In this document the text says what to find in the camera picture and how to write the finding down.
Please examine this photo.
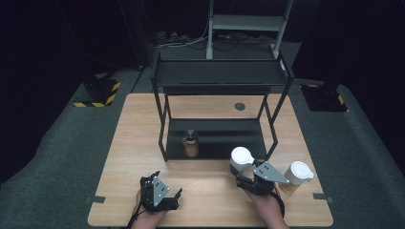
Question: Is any black two-tier metal rack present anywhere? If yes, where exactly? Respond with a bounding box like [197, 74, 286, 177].
[151, 52, 296, 163]

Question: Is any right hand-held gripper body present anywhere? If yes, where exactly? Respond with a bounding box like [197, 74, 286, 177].
[235, 160, 290, 197]

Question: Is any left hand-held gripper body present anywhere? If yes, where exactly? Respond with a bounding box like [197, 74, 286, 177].
[139, 175, 180, 213]

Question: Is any black base with yellow stripes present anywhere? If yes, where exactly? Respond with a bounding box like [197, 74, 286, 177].
[73, 73, 122, 109]
[300, 82, 349, 114]

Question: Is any white lid spice jar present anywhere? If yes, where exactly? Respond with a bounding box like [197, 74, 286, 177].
[279, 160, 315, 194]
[229, 146, 256, 176]

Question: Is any black lid spice jar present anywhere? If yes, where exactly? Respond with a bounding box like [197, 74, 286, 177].
[181, 129, 201, 158]

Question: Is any black floor cable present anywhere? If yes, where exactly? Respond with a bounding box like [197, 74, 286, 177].
[211, 31, 275, 52]

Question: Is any person's left hand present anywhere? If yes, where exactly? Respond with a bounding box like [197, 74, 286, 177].
[132, 190, 167, 224]

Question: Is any grey metal stand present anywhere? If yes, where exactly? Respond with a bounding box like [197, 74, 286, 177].
[205, 0, 294, 60]

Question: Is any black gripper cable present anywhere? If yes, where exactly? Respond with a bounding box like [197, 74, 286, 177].
[126, 203, 143, 229]
[273, 187, 287, 219]

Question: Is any grey tape strip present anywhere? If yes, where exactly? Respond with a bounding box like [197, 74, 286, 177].
[84, 194, 106, 205]
[312, 192, 334, 204]

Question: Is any white floor cable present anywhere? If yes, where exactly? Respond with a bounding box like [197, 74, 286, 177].
[155, 18, 212, 51]

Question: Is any person's right hand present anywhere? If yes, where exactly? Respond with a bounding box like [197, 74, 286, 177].
[245, 189, 285, 221]

